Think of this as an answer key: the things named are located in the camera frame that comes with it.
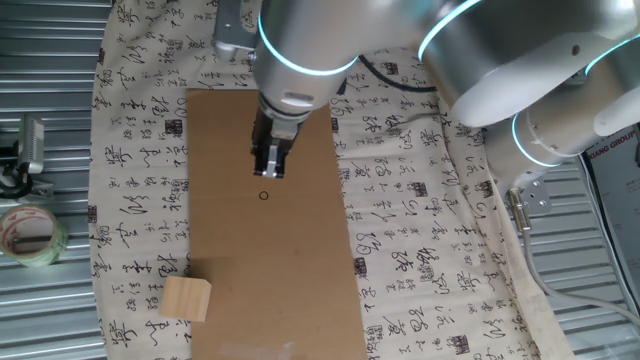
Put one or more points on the brown cardboard sheet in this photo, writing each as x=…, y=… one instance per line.
x=275, y=250

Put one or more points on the dark printed poster board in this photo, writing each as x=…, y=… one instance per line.
x=615, y=190

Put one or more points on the silver metal bracket plate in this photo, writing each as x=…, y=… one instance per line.
x=537, y=197

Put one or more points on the white calligraphy print cloth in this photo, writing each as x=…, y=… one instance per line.
x=425, y=225

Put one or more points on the light wooden block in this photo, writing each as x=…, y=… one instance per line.
x=185, y=297

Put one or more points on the silver finned camera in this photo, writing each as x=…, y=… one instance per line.
x=31, y=142

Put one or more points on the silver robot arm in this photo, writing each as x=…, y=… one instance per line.
x=310, y=40

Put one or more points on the clear packing tape roll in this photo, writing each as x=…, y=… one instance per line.
x=56, y=245

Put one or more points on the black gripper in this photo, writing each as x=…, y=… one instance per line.
x=280, y=130

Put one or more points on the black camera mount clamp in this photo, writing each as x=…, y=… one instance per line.
x=12, y=187

